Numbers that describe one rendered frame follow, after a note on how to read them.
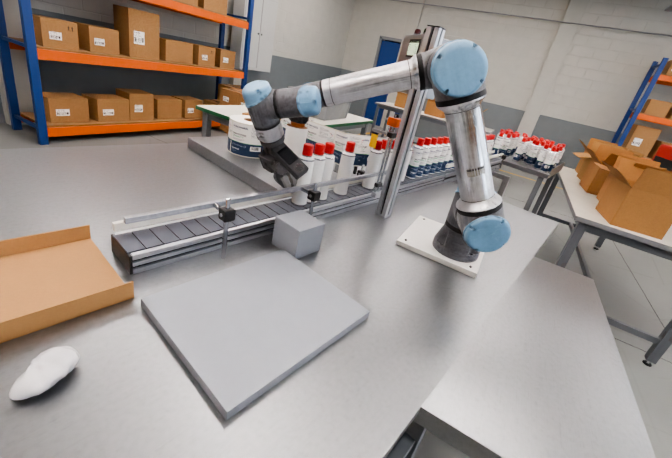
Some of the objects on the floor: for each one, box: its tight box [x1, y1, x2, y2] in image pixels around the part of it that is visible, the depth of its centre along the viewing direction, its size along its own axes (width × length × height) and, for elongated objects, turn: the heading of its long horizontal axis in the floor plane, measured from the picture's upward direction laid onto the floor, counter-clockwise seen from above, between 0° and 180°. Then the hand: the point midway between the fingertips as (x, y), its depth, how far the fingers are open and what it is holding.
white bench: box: [195, 105, 373, 137], centre depth 349 cm, size 190×75×80 cm, turn 125°
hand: (293, 190), depth 109 cm, fingers closed, pressing on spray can
